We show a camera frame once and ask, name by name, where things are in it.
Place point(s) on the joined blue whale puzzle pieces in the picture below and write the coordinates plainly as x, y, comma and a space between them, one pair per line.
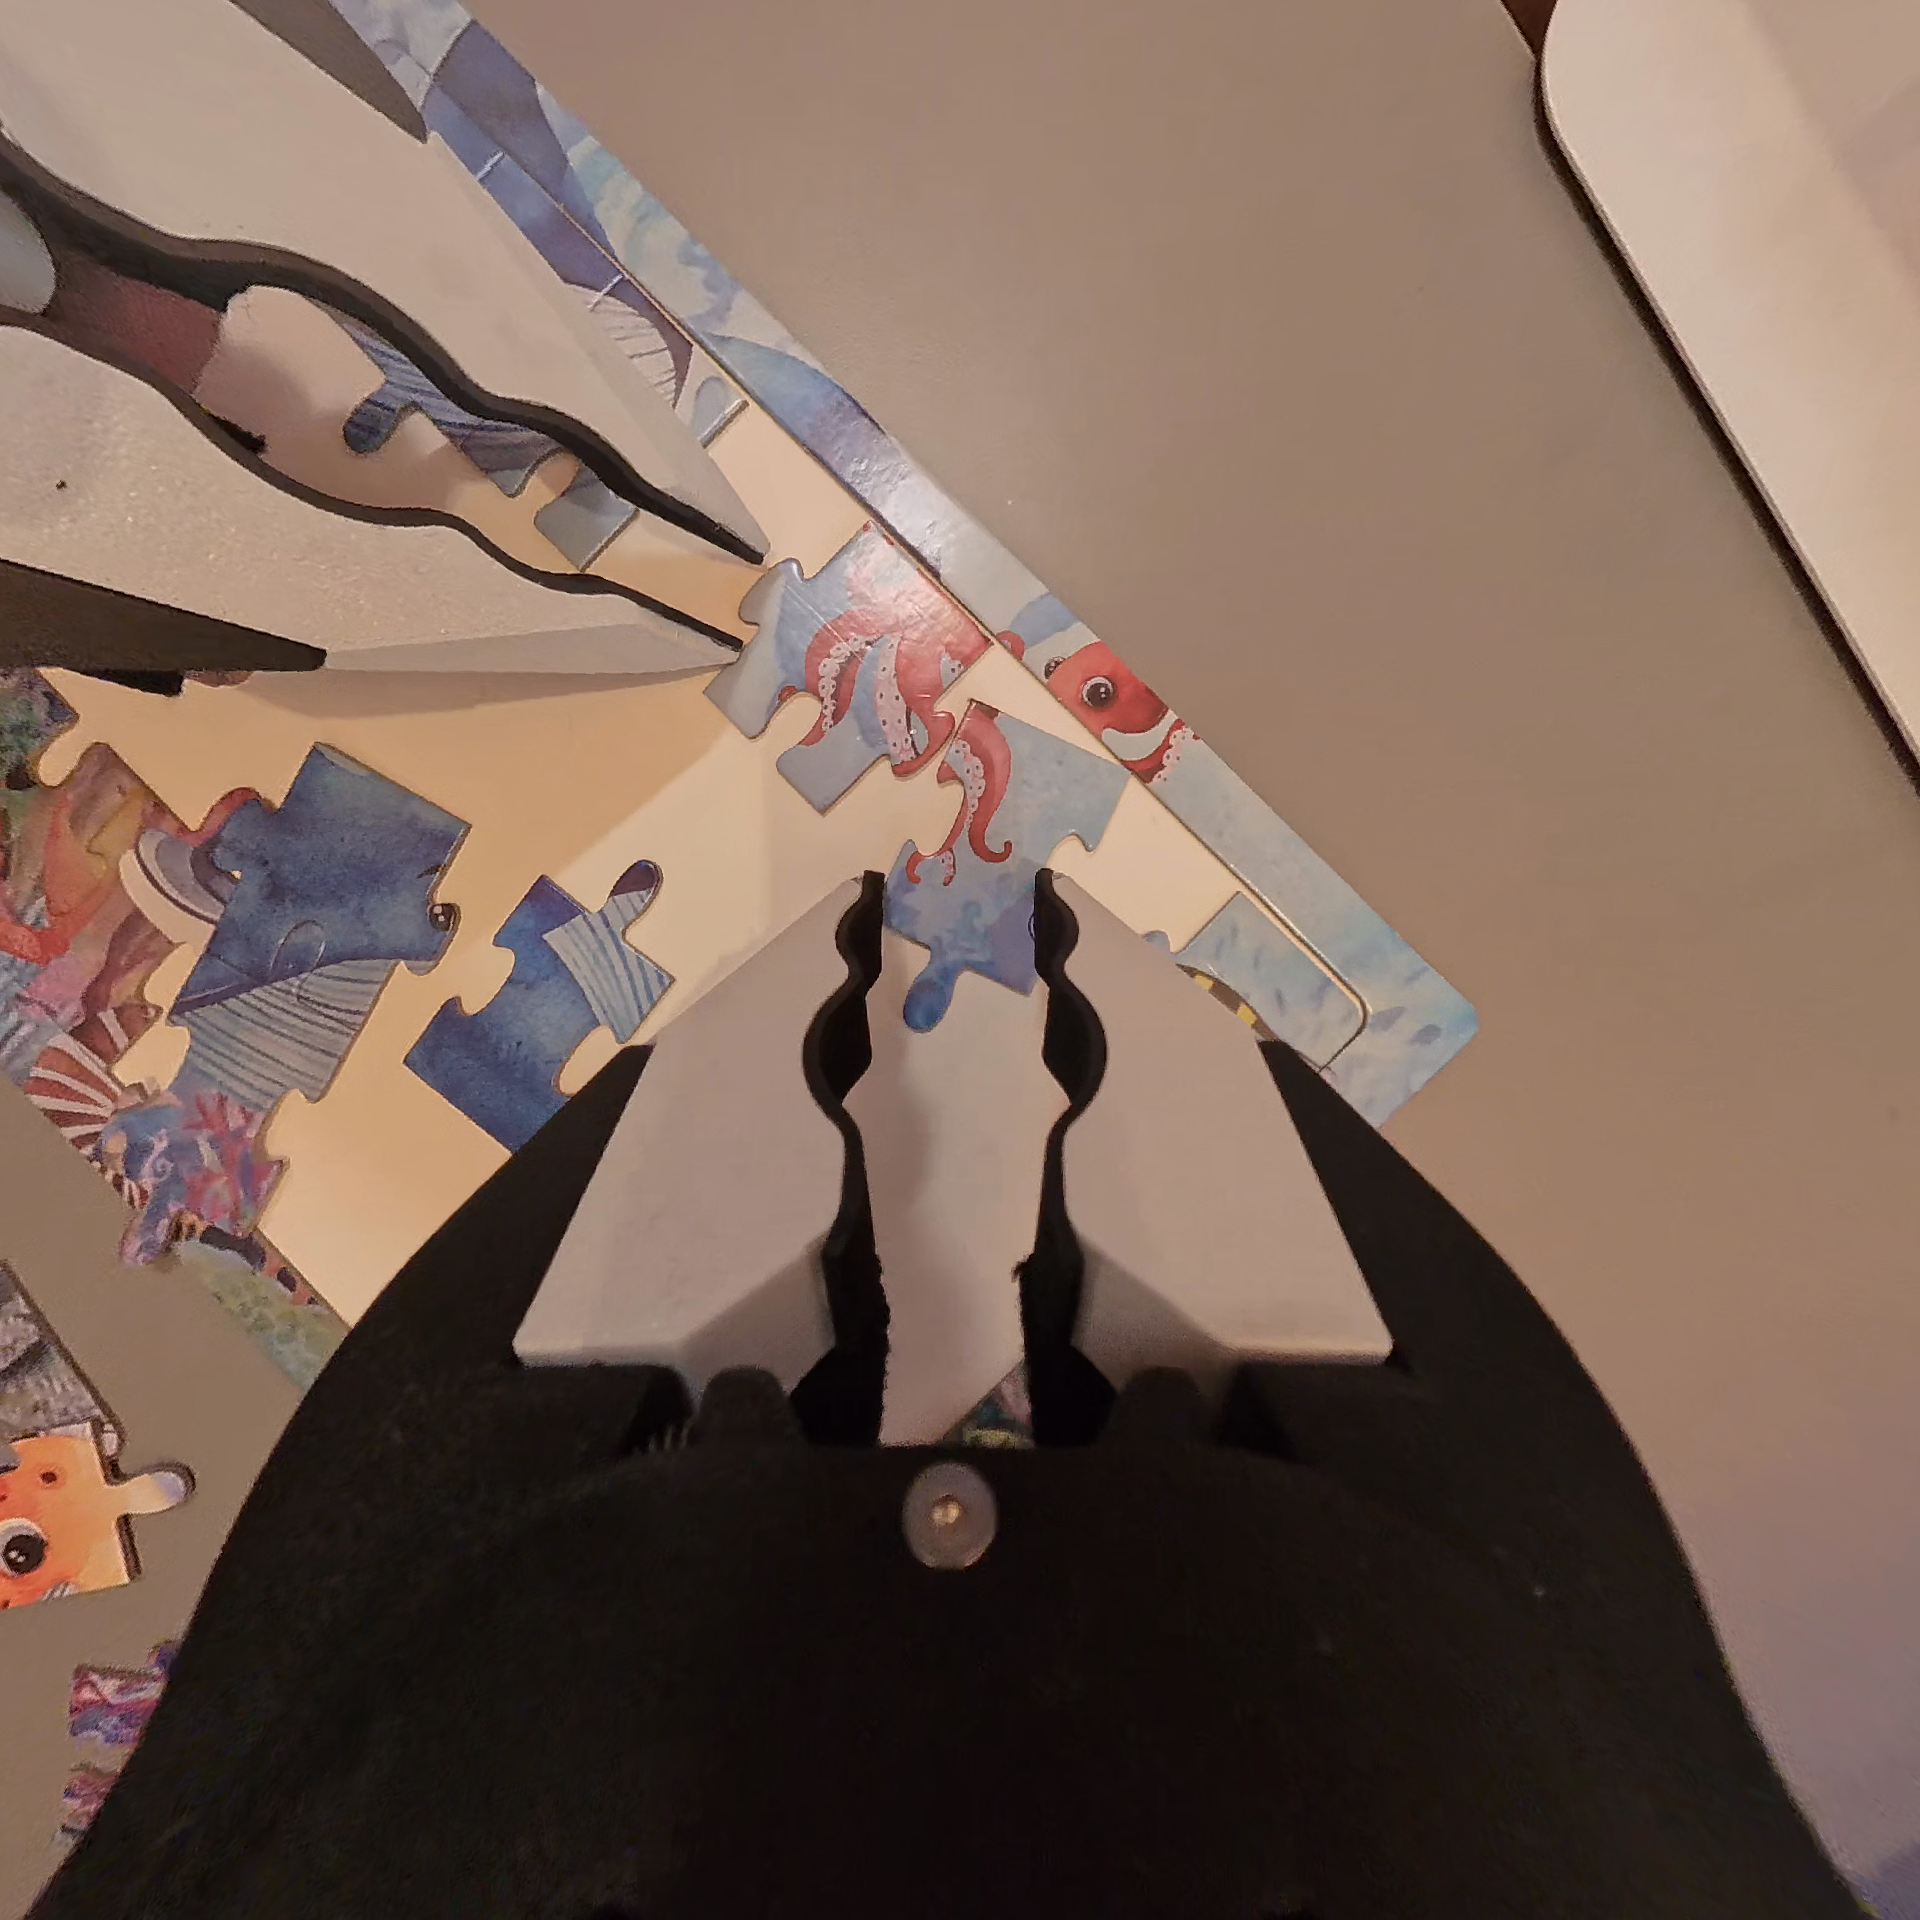
413, 395

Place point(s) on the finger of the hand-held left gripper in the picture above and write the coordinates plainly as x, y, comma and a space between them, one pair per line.
301, 165
181, 511

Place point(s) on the striped fish puzzle piece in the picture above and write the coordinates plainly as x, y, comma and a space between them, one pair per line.
1275, 963

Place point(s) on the dark blue whale eye piece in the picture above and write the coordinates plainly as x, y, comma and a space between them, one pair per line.
330, 869

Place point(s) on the red octopus head puzzle piece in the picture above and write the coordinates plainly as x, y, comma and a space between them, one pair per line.
857, 673

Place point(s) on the striped whale belly puzzle piece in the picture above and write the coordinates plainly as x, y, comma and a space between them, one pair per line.
269, 1035

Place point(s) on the dark blue striped puzzle piece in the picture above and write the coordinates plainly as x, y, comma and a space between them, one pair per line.
525, 1019

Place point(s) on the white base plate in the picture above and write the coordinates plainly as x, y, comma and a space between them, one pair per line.
1770, 228

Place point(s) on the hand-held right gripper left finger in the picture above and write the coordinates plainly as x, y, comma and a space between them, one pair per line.
673, 1201

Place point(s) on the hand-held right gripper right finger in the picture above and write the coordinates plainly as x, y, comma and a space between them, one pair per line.
1215, 1201

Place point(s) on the pale blue octopus arm piece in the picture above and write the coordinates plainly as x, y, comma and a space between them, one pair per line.
1019, 811

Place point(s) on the joined orange crab puzzle pieces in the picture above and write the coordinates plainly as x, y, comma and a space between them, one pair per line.
60, 885

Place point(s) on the orange pufferfish puzzle piece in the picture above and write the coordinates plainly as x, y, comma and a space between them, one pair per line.
60, 1518

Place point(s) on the sea print jigsaw puzzle board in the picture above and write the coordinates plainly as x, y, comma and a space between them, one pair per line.
599, 781

